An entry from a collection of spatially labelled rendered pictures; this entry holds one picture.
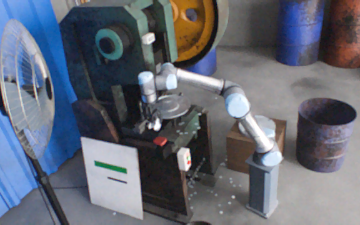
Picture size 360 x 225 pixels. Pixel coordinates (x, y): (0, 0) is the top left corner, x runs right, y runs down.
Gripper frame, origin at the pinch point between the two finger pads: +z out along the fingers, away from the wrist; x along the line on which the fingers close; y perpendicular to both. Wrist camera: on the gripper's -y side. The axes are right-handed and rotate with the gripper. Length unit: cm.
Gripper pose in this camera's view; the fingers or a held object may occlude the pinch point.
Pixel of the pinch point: (157, 127)
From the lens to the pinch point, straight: 174.3
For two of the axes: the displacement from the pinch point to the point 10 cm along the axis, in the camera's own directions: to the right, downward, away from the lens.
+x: 8.9, 1.5, -4.2
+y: -4.4, 5.1, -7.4
